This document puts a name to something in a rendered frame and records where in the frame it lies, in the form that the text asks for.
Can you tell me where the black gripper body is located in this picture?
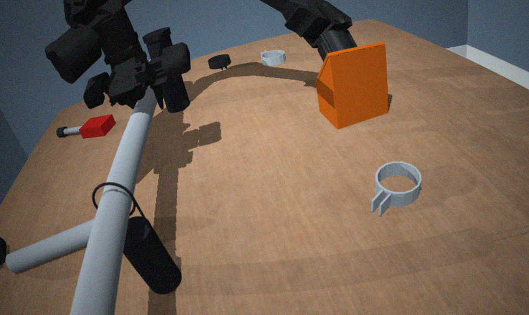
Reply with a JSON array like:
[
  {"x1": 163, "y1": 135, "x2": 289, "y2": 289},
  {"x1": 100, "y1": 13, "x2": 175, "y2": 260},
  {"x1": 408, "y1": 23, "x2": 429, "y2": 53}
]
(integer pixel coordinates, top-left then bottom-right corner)
[{"x1": 83, "y1": 32, "x2": 191, "y2": 109}]

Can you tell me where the grey metal ring clamp with two tabs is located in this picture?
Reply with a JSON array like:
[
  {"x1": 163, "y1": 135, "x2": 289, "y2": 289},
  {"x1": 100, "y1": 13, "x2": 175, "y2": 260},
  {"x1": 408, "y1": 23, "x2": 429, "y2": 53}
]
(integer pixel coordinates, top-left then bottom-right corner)
[
  {"x1": 260, "y1": 50, "x2": 286, "y2": 66},
  {"x1": 371, "y1": 161, "x2": 422, "y2": 216}
]

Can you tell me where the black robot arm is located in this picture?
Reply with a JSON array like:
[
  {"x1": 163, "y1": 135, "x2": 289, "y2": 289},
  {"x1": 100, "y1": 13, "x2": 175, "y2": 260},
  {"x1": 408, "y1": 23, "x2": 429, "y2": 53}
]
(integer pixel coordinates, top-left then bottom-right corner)
[{"x1": 45, "y1": 0, "x2": 357, "y2": 105}]

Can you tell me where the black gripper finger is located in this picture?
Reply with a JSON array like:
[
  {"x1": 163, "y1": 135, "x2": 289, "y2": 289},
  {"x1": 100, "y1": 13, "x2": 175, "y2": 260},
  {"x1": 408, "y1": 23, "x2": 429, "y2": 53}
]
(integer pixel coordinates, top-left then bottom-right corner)
[
  {"x1": 150, "y1": 76, "x2": 168, "y2": 110},
  {"x1": 109, "y1": 99, "x2": 137, "y2": 109}
]

